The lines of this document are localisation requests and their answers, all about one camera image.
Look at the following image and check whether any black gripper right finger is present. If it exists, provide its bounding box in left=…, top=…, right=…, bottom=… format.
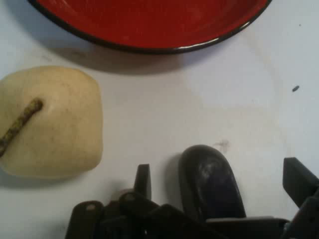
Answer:
left=283, top=157, right=319, bottom=239

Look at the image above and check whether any pale yellow pear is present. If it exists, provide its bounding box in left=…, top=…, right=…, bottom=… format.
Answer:
left=0, top=65, right=103, bottom=180

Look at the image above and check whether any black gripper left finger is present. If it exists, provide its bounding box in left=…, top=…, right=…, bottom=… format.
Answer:
left=65, top=163, right=210, bottom=239

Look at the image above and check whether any red plate with black rim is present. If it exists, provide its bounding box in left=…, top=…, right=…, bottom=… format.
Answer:
left=26, top=0, right=274, bottom=54

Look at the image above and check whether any dark purple eggplant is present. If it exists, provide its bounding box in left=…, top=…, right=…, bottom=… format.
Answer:
left=178, top=144, right=247, bottom=222

